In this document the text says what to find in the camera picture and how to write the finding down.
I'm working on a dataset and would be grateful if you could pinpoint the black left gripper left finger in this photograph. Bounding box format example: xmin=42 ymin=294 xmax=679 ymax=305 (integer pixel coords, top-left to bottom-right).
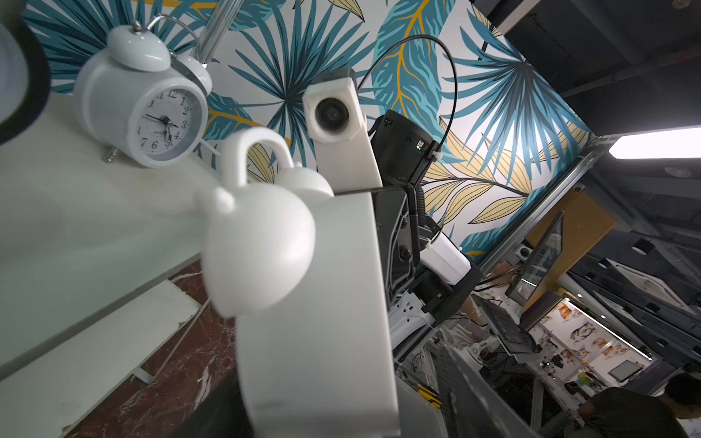
xmin=171 ymin=372 xmax=252 ymax=438

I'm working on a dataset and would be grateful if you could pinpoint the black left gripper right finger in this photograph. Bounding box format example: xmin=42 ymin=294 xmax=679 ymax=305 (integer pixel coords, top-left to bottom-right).
xmin=434 ymin=347 xmax=539 ymax=438

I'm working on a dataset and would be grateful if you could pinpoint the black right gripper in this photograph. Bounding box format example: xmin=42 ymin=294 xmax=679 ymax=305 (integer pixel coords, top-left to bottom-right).
xmin=372 ymin=185 xmax=420 ymax=307

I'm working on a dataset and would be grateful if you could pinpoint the white twin-bell alarm clock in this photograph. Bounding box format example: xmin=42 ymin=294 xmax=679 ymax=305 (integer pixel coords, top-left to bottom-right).
xmin=202 ymin=128 xmax=400 ymax=437

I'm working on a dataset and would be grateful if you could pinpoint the black twin-bell alarm clock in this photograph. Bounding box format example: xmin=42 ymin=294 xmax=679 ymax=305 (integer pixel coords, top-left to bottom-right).
xmin=1 ymin=1 xmax=51 ymax=144

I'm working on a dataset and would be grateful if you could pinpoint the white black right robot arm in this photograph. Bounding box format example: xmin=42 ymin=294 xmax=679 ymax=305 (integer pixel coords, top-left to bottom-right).
xmin=368 ymin=111 xmax=482 ymax=349

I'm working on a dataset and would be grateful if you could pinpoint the white two-tier shelf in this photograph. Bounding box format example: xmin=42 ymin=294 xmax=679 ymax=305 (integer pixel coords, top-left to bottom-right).
xmin=1 ymin=93 xmax=217 ymax=437

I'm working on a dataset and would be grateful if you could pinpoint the person in green shirt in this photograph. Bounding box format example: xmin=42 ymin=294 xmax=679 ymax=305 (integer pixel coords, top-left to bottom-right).
xmin=572 ymin=373 xmax=700 ymax=438

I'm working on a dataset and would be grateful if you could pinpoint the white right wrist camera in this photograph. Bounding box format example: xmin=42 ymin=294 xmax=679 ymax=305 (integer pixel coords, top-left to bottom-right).
xmin=302 ymin=68 xmax=383 ymax=193

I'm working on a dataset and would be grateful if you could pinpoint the aluminium corner post right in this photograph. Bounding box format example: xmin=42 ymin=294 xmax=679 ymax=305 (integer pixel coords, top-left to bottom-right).
xmin=196 ymin=0 xmax=245 ymax=65

